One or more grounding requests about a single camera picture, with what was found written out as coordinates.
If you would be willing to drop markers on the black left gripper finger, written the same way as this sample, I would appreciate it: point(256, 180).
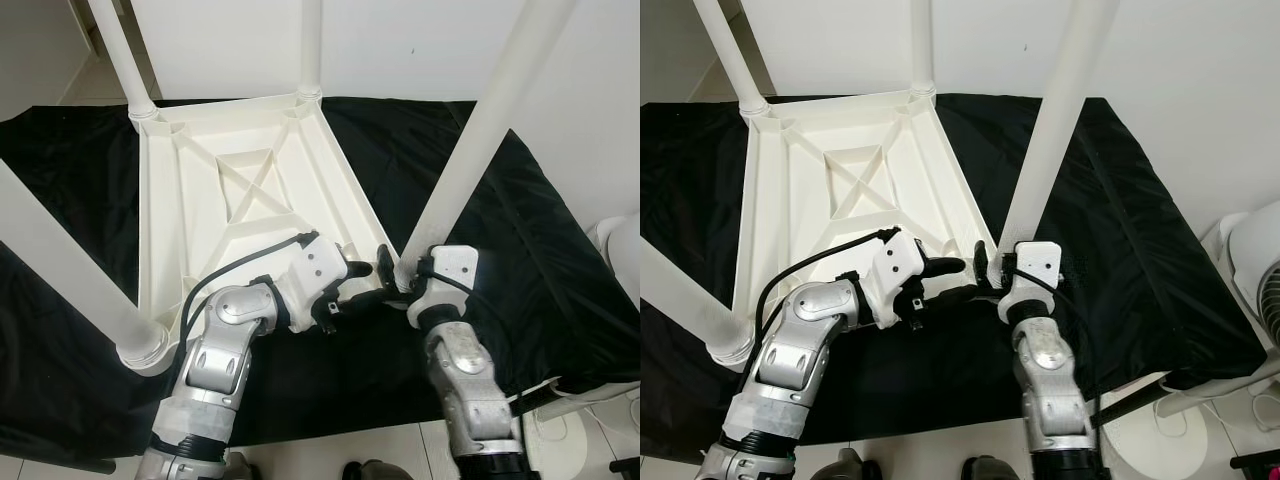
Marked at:
point(955, 295)
point(358, 270)
point(942, 267)
point(370, 298)

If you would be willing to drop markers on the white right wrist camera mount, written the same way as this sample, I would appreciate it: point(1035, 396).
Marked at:
point(1040, 258)
point(455, 262)

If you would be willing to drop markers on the grey left robot foot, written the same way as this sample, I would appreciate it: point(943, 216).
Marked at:
point(238, 468)
point(850, 467)

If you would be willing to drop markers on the grey right robot foot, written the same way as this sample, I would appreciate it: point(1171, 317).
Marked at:
point(375, 472)
point(988, 470)

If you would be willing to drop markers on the black metal table leg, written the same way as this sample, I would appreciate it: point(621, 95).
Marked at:
point(1130, 408)
point(90, 465)

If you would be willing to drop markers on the grey robot foot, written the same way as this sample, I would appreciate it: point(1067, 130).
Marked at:
point(988, 470)
point(850, 467)
point(238, 468)
point(375, 472)

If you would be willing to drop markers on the white plastic table top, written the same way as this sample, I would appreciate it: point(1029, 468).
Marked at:
point(800, 210)
point(200, 220)

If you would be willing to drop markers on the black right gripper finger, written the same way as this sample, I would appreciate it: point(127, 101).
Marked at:
point(386, 268)
point(982, 264)

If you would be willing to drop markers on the black table cloth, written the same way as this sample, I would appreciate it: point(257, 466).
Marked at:
point(1150, 250)
point(560, 300)

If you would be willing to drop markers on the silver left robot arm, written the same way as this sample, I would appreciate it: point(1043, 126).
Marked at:
point(790, 350)
point(220, 360)

